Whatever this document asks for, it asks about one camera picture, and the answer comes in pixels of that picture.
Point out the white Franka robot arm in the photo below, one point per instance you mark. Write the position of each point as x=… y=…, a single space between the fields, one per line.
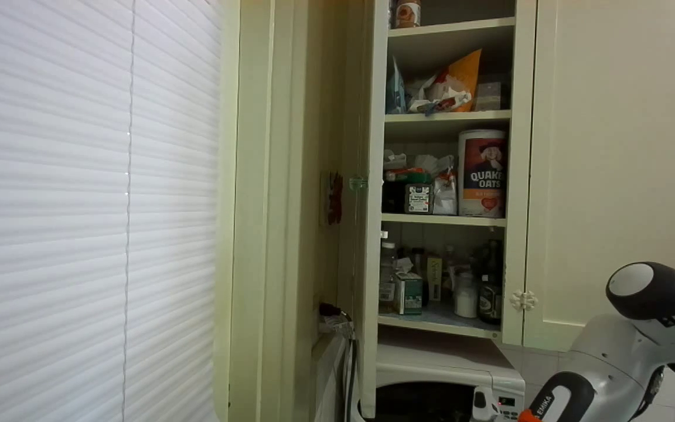
x=627 y=352

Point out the cream open kitchen cabinet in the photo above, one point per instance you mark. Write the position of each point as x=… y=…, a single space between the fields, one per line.
x=369 y=235

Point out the clear plastic bottle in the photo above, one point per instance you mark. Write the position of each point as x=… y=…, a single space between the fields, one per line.
x=388 y=270

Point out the cream open cabinet door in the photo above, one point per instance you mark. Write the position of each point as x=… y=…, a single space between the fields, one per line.
x=326 y=118

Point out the white countertop appliance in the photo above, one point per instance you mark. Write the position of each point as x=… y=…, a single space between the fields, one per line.
x=328 y=376

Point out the dark labelled bottle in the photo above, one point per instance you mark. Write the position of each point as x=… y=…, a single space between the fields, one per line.
x=490 y=283

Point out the cream closed cabinet door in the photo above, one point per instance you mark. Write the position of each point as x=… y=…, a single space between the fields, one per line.
x=611 y=118

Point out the red door ornament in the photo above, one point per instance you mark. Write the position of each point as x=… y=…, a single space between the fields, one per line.
x=336 y=199

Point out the green lid spice jar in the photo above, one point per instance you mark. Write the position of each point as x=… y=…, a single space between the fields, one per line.
x=418 y=199

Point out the dark object on appliance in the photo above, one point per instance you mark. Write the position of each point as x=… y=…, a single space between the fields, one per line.
x=333 y=317

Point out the white food packet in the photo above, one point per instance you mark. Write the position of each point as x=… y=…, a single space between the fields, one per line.
x=443 y=196

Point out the clear plastic bag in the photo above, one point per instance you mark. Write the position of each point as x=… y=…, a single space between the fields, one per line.
x=434 y=162

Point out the green cardboard box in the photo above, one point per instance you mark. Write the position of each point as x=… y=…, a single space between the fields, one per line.
x=410 y=297

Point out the beige cardboard box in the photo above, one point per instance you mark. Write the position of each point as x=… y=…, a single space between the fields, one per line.
x=434 y=277

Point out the blue snack bag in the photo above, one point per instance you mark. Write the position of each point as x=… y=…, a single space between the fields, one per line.
x=397 y=92

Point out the Quaker oats canister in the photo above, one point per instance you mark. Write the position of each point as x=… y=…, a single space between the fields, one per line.
x=480 y=176

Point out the white red crumpled bag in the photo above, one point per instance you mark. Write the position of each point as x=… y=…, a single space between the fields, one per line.
x=442 y=95

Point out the white microwave oven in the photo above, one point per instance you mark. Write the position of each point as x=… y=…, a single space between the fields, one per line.
x=432 y=365

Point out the white plastic container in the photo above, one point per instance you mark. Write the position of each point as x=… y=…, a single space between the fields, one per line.
x=490 y=95

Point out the orange chip bag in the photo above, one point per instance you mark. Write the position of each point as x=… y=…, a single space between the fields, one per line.
x=469 y=71

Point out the small orange labelled jar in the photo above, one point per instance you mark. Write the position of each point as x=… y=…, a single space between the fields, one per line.
x=408 y=13

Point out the white window blind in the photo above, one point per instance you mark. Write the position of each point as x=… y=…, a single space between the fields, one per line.
x=81 y=213

